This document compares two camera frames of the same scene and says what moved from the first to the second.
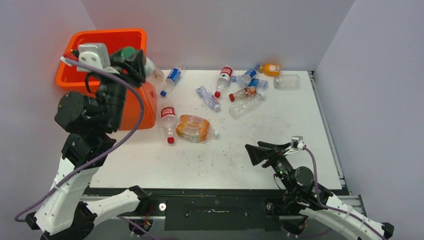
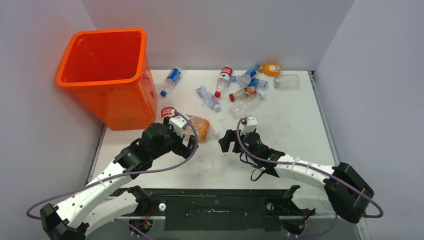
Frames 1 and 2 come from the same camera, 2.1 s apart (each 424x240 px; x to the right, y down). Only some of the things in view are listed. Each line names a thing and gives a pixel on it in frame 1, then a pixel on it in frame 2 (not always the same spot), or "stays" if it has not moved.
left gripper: [135, 69] to [181, 149]
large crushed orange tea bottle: [195, 128] stays
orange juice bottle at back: [270, 69] stays
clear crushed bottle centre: [239, 109] stays
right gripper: [257, 153] to [231, 136]
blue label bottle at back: [244, 79] stays
